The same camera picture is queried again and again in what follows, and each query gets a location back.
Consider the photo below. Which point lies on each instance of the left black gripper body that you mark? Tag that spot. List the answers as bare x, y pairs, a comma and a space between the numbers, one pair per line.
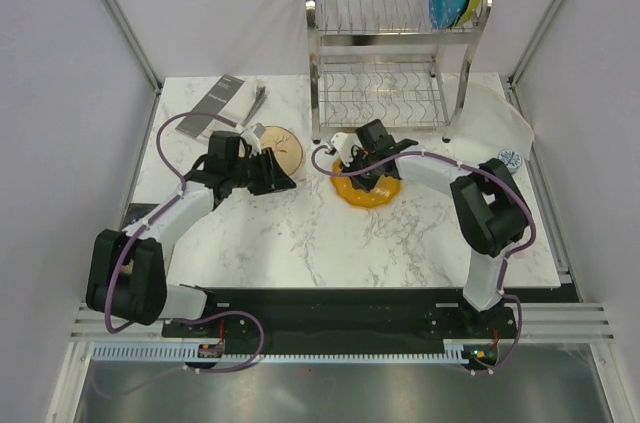
249, 173

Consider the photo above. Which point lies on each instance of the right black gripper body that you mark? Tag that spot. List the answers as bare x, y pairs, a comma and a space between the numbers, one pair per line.
361, 159

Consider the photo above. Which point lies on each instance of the orange polka dot plate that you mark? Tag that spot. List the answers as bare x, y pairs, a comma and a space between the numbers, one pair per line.
385, 190

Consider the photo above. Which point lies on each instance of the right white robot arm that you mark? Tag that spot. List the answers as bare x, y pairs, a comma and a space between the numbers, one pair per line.
491, 212

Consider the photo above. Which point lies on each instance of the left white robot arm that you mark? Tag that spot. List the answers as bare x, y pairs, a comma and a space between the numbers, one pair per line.
127, 277

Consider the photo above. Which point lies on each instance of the stainless steel dish rack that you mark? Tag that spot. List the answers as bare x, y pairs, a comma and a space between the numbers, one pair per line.
383, 59

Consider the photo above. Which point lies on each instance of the beige bird plate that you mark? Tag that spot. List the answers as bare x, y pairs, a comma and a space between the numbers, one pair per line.
287, 147

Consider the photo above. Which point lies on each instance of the Tale of Two Cities book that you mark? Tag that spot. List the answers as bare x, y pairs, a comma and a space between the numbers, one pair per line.
137, 211

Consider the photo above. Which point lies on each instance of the white cloth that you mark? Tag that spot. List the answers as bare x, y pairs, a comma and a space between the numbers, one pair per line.
489, 122

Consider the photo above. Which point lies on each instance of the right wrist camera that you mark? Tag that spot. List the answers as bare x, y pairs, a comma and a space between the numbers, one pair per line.
345, 145

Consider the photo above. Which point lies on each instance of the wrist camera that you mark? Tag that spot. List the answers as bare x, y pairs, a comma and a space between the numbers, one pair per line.
252, 136
345, 145

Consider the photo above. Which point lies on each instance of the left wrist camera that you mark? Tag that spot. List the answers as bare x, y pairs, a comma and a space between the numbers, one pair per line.
252, 136

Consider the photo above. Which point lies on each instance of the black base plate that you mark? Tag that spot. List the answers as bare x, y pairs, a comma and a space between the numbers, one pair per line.
345, 319

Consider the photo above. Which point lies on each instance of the white slotted cable duct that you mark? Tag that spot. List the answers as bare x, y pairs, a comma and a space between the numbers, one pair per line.
196, 352

